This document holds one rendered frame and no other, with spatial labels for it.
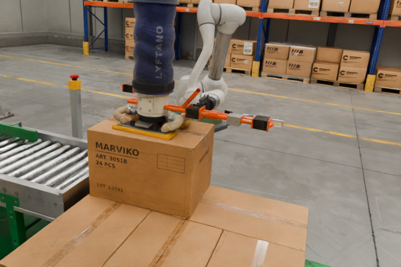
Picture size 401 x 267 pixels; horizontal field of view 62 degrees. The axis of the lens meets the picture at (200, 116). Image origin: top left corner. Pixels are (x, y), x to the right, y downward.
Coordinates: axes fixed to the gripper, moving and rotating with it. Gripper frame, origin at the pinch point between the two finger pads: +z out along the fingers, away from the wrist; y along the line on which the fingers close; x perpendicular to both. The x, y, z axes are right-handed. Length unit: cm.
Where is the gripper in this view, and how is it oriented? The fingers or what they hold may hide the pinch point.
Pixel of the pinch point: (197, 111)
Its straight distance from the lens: 175.3
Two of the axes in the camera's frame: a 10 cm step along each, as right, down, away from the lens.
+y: -0.6, 9.5, 2.9
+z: -3.3, 2.6, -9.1
